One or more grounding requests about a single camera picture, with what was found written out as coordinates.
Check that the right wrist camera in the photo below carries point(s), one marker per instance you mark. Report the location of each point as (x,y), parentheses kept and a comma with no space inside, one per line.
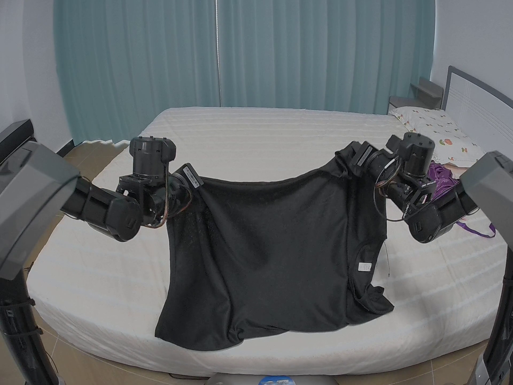
(393,144)

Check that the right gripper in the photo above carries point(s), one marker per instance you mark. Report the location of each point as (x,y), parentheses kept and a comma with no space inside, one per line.
(370,161)

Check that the grey bedside table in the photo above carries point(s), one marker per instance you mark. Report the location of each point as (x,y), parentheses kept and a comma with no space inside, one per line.
(425,94)

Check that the purple garment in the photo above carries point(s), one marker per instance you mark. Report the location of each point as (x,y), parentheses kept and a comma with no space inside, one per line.
(441,177)

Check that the white printed pillow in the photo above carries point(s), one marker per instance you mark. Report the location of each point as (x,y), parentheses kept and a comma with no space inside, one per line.
(437,128)

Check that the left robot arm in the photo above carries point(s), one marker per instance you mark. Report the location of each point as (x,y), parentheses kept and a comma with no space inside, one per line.
(36,199)

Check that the bed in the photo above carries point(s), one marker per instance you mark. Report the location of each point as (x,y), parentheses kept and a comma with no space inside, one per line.
(248,138)

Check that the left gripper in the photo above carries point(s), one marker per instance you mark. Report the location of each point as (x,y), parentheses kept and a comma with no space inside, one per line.
(191,178)

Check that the black T-shirt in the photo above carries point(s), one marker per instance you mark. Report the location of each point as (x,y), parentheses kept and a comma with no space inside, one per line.
(260,255)

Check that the black chest of drawers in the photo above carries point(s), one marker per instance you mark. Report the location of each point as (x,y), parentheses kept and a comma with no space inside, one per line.
(16,128)

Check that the blue-green curtain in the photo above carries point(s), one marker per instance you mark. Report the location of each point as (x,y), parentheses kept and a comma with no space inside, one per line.
(136,54)
(320,42)

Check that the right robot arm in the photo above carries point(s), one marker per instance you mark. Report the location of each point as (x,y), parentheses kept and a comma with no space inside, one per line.
(435,219)

